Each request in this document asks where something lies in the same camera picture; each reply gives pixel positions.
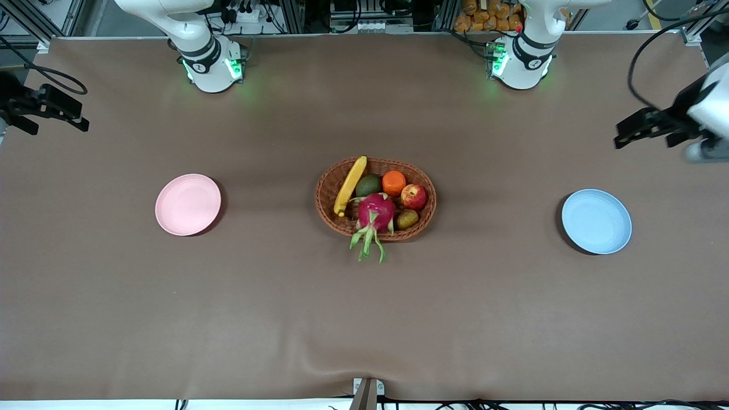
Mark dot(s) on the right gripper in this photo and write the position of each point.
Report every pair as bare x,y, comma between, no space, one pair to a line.
12,95

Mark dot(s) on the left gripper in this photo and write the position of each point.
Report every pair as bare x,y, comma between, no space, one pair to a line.
679,109

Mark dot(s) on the red yellow apple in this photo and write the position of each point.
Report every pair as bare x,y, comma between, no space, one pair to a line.
414,197

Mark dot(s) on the yellow banana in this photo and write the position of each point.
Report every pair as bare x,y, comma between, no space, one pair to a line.
350,185

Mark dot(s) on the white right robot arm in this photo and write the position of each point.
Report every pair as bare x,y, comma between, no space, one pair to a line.
211,68

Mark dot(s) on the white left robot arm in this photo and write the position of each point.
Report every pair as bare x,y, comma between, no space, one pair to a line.
524,68

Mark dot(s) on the blue plate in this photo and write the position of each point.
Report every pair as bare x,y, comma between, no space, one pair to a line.
596,221

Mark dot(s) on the pink plate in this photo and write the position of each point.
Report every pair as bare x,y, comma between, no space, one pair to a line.
188,205

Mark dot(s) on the white power strip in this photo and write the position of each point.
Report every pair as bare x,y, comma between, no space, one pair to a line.
242,15

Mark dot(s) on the brown green kiwi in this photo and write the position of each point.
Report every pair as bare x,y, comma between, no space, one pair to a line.
407,219

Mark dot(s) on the orange tangerine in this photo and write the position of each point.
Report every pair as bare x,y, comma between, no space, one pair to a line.
394,183

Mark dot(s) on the pink dragon fruit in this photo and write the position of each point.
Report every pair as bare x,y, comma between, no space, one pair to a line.
376,212

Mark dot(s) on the green avocado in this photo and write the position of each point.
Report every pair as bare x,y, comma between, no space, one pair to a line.
369,185

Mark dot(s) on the brown wicker basket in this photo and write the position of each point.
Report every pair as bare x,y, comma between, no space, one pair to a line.
330,208

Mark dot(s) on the grey control box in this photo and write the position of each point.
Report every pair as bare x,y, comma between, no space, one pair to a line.
370,20

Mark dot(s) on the brown table cloth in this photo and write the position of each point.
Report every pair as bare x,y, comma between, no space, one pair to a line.
364,319

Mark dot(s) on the silver aluminium frame profile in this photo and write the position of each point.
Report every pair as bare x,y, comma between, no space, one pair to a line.
697,31
34,23

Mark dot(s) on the metal table edge bracket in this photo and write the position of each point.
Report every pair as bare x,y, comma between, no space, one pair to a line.
365,394

